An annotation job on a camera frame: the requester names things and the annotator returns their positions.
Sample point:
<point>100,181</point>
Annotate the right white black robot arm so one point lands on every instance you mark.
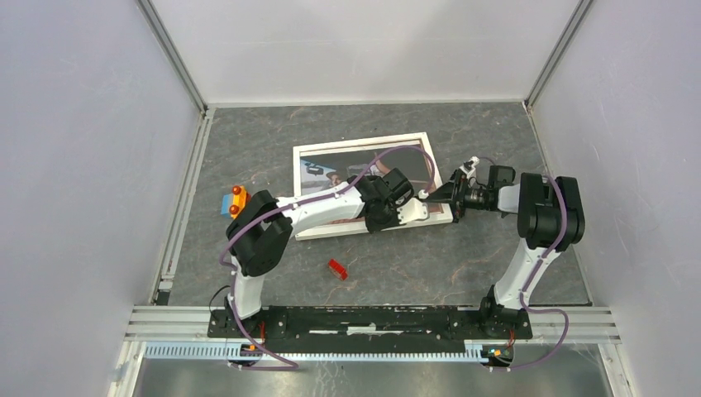
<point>550,219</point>

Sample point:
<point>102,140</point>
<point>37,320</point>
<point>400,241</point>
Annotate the slotted cable duct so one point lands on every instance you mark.
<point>232,351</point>

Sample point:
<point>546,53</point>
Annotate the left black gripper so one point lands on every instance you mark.
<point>373,227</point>

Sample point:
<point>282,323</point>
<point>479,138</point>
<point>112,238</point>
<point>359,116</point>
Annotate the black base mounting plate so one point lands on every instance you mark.
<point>371,329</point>

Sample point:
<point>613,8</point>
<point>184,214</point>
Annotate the orange blue toy block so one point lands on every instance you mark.
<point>234,202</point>

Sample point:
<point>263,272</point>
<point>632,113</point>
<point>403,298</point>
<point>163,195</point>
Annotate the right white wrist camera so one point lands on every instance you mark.
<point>471,164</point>

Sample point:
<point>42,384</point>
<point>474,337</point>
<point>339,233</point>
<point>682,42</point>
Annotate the aluminium rail frame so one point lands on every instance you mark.
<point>574,351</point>

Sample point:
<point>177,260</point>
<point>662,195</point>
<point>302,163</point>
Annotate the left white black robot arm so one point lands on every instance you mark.
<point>258,236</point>

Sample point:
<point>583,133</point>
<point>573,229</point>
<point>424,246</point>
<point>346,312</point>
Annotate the white wooden picture frame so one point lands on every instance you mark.
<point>416,137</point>

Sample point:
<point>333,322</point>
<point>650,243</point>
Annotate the red toy brick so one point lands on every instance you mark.
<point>337,269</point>

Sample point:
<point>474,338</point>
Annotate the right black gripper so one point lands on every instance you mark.
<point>445,192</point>

